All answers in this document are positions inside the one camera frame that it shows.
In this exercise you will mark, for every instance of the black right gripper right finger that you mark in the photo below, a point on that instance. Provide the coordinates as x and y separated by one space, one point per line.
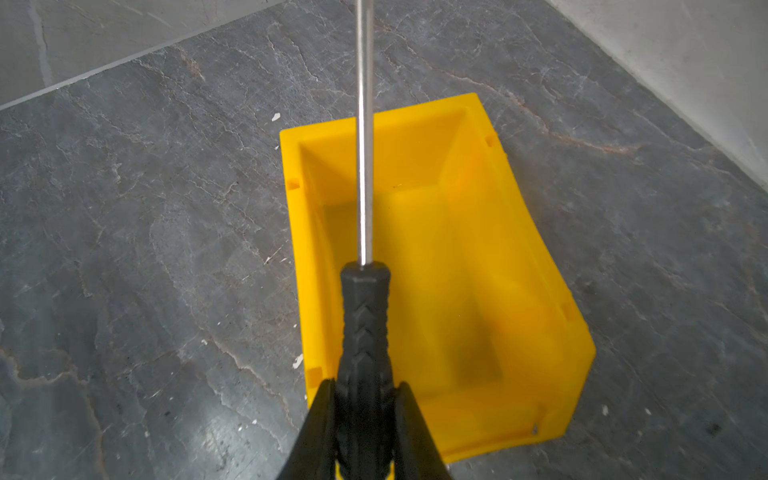
415 453

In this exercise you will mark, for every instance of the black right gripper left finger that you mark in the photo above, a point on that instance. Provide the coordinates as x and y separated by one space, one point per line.
313 456

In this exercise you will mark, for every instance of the black handled screwdriver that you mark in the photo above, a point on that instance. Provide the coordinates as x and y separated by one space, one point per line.
364 387

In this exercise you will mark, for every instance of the yellow plastic storage bin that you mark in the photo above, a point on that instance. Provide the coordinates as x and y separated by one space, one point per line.
481 324

